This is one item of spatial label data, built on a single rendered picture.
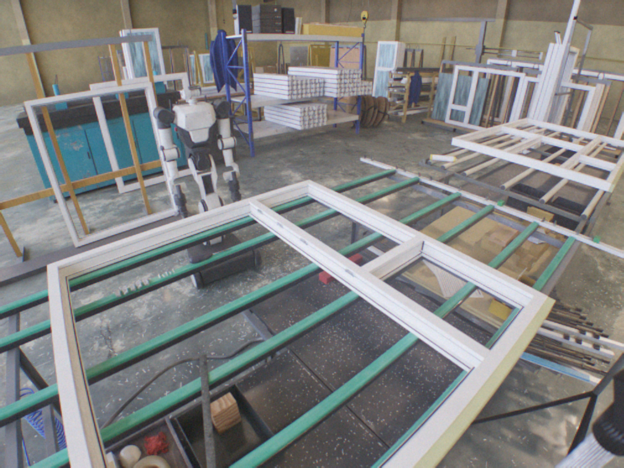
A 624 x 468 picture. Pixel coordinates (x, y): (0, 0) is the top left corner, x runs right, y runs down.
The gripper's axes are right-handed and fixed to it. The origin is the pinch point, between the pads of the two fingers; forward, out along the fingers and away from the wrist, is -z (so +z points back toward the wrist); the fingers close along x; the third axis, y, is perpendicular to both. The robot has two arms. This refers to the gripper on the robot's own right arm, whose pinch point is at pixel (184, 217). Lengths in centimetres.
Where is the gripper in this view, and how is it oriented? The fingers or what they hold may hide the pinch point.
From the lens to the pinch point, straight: 260.7
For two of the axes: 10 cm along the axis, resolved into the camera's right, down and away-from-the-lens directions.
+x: 5.6, 2.4, -7.9
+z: -1.1, -9.2, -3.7
